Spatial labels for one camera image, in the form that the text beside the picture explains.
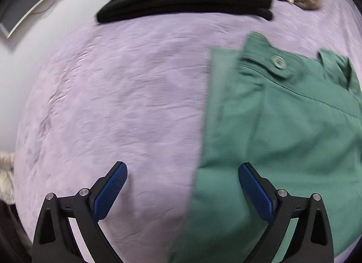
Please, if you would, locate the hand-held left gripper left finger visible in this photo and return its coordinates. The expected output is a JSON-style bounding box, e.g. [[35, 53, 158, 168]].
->
[[32, 161, 128, 263]]

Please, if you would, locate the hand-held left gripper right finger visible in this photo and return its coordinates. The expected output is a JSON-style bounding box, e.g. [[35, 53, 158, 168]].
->
[[238, 162, 334, 263]]

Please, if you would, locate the green work jacket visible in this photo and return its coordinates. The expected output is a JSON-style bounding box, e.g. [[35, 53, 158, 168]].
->
[[168, 32, 362, 263]]

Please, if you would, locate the purple blanket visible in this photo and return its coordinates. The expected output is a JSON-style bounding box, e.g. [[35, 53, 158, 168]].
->
[[14, 0, 362, 263]]

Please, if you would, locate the cream puffy fabric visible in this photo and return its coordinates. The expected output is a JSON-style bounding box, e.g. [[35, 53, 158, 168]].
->
[[0, 151, 16, 205]]

